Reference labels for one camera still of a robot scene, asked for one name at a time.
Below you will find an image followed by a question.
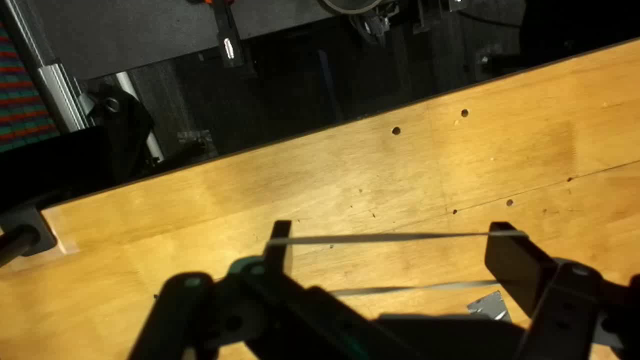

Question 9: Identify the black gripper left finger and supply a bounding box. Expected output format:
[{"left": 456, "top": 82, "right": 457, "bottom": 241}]
[{"left": 128, "top": 218, "right": 428, "bottom": 360}]

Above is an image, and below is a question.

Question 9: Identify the black bracket clamp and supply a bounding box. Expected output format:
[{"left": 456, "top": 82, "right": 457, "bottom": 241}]
[{"left": 84, "top": 80, "right": 157, "bottom": 178}]

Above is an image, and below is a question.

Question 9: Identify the thin elastic band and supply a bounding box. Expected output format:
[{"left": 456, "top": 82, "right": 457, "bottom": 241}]
[{"left": 264, "top": 227, "right": 532, "bottom": 297}]

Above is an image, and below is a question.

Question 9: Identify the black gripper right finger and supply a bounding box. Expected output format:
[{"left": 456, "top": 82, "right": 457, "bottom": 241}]
[{"left": 484, "top": 220, "right": 640, "bottom": 360}]

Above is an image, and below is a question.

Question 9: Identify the colourful woven panel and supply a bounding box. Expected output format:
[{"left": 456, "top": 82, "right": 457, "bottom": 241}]
[{"left": 0, "top": 22, "right": 60, "bottom": 153}]

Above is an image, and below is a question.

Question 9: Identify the aluminium profile rail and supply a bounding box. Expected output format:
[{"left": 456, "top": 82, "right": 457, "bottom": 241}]
[{"left": 9, "top": 0, "right": 92, "bottom": 133}]

